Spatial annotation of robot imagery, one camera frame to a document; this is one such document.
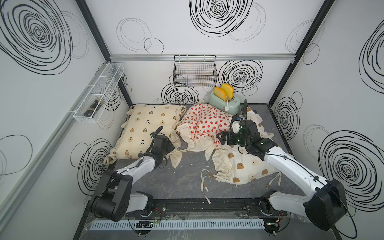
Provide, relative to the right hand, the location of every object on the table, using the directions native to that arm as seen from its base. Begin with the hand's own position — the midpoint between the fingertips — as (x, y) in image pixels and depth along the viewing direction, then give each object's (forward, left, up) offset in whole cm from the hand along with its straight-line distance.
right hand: (224, 134), depth 80 cm
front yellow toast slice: (+32, 0, +1) cm, 32 cm away
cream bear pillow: (+14, +50, -7) cm, 53 cm away
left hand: (+1, +32, -13) cm, 35 cm away
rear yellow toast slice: (+35, -6, +2) cm, 35 cm away
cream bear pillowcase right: (-12, -7, -12) cm, 19 cm away
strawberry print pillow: (+13, +11, -6) cm, 18 cm away
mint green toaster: (+26, -8, -4) cm, 27 cm away
